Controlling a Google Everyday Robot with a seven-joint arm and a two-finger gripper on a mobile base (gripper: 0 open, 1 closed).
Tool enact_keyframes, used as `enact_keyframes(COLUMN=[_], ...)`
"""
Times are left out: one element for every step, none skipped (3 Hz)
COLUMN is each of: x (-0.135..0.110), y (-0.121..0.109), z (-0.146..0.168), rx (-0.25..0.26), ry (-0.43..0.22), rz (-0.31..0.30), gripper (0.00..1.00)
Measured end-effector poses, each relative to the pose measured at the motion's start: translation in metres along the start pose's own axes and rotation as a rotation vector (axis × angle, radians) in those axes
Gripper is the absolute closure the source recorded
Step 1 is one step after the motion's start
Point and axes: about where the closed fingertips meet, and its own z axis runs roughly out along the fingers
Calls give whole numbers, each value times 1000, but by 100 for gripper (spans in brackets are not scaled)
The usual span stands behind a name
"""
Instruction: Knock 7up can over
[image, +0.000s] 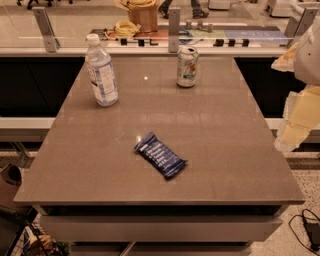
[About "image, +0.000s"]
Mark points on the middle metal glass railing post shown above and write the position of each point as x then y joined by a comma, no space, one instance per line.
174,26

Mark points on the wire basket with items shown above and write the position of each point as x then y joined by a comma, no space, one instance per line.
35,241

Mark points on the blue snack bar wrapper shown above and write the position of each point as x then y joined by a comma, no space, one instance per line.
160,156

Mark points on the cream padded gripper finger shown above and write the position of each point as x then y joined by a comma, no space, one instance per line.
301,115
285,63

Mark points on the black power adapter with cable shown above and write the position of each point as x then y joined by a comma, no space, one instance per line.
311,224

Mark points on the left metal glass railing post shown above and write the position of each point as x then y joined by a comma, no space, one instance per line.
51,42

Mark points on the right metal glass railing post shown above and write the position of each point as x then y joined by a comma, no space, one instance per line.
298,24

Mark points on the metal glass railing post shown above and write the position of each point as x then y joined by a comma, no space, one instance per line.
174,26
51,42
298,24

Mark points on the clear plastic water bottle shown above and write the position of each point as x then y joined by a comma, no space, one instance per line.
101,72

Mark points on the white green 7up can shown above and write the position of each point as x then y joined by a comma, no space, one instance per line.
187,66

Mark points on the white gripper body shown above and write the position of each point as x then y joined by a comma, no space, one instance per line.
308,60

